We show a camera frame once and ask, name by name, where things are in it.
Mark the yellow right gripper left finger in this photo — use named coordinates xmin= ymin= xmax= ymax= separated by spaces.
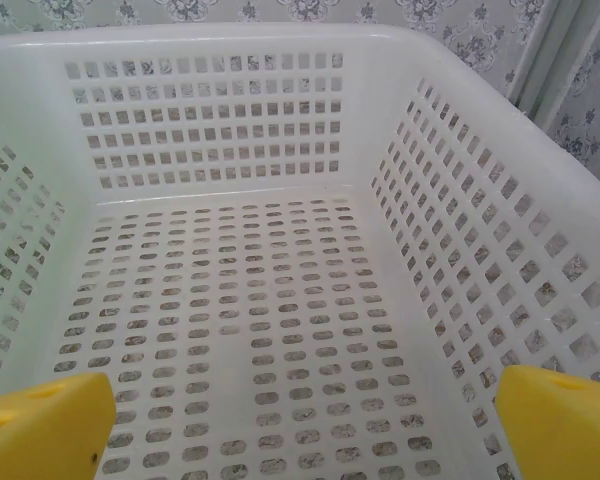
xmin=0 ymin=372 xmax=117 ymax=480

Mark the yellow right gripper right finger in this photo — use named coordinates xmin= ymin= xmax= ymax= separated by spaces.
xmin=494 ymin=364 xmax=600 ymax=480

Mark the white plastic basket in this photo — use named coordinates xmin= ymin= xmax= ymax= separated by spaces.
xmin=0 ymin=22 xmax=600 ymax=480

